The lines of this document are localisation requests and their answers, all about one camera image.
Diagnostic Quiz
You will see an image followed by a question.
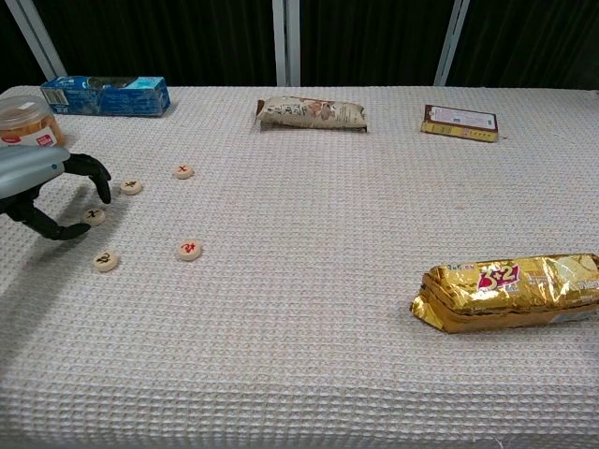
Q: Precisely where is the white metal frame post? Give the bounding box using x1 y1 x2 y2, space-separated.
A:
4 0 67 81
433 0 471 88
271 0 302 88

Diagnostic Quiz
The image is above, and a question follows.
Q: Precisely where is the gold foil biscuit package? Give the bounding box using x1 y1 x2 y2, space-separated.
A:
410 253 599 334

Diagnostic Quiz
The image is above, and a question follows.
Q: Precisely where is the beige waffle table cloth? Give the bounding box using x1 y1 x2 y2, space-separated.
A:
0 85 599 449

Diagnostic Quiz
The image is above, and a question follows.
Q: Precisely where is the blue cookie box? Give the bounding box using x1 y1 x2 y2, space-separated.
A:
40 76 172 118

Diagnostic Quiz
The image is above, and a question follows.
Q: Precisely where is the brown yellow flat box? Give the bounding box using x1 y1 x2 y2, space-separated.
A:
420 104 500 143

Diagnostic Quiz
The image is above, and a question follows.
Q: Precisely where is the black curtain backdrop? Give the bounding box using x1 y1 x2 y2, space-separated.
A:
0 0 599 94

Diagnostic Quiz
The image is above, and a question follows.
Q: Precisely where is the clear plastic snack jar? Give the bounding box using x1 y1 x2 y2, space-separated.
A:
0 94 66 150

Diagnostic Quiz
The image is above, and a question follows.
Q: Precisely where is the beige brown snack bag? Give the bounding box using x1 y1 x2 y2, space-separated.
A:
255 95 369 134

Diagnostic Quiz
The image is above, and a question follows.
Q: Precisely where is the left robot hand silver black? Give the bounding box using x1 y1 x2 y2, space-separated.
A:
0 145 112 241

